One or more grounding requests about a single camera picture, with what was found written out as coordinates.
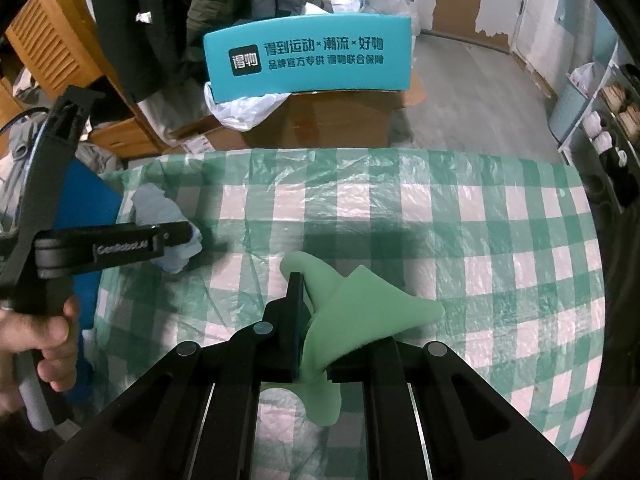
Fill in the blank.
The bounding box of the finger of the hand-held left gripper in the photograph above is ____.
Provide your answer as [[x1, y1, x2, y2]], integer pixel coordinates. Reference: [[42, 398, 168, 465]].
[[150, 221, 195, 257]]

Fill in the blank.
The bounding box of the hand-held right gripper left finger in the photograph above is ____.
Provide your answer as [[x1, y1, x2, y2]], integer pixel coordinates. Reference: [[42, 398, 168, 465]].
[[44, 271, 306, 480]]

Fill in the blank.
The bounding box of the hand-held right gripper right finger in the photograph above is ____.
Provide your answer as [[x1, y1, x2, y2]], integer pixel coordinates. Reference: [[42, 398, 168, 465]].
[[325, 340, 574, 480]]

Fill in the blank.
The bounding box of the green felt cloth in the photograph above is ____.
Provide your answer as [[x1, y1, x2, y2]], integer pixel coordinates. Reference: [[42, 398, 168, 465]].
[[280, 251, 445, 429]]

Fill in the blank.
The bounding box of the person's left hand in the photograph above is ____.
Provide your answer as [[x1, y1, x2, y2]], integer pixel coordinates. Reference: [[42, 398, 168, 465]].
[[0, 294, 82, 412]]

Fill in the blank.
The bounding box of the light blue cloth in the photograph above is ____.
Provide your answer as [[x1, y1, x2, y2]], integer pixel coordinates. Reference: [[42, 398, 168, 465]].
[[131, 183, 203, 275]]

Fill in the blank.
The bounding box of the blue board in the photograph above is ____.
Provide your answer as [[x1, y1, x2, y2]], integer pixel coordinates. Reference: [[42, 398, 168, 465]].
[[47, 159, 124, 396]]

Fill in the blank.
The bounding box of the brown labelled cardboard carton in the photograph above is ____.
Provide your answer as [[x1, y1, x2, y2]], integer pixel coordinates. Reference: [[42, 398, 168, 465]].
[[164, 114, 252, 157]]

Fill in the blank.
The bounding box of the grey clothing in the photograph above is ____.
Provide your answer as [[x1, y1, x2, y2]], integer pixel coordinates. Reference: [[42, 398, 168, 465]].
[[9, 112, 124, 175]]

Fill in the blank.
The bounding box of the white plastic bag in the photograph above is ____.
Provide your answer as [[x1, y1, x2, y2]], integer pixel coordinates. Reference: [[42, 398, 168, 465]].
[[203, 82, 292, 133]]

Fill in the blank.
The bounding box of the green checked plastic tablecloth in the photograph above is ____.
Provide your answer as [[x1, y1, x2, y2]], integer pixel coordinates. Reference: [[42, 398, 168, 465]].
[[80, 147, 601, 480]]

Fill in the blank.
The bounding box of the black jacket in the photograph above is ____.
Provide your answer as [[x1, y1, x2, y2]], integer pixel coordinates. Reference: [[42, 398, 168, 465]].
[[87, 0, 202, 106]]

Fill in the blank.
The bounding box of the wooden cabinet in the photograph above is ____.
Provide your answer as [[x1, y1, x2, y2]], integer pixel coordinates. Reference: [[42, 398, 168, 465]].
[[5, 0, 172, 157]]

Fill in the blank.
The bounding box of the teal printed cardboard box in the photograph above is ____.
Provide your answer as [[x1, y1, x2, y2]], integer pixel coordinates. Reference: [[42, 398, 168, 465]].
[[202, 12, 426, 152]]

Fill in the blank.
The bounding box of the red packet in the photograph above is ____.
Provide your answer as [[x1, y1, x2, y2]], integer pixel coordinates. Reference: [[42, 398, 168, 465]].
[[570, 461, 603, 480]]

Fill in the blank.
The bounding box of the pale blue waste bin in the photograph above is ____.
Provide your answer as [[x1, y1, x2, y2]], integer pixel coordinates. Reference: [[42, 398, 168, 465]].
[[546, 62, 601, 144]]

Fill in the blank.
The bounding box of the clear plastic bag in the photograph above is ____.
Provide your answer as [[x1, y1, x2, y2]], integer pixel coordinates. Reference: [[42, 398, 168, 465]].
[[359, 0, 422, 37]]

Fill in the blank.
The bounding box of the white shelf unit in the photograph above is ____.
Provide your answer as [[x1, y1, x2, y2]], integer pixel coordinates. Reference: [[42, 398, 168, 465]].
[[556, 35, 640, 213]]

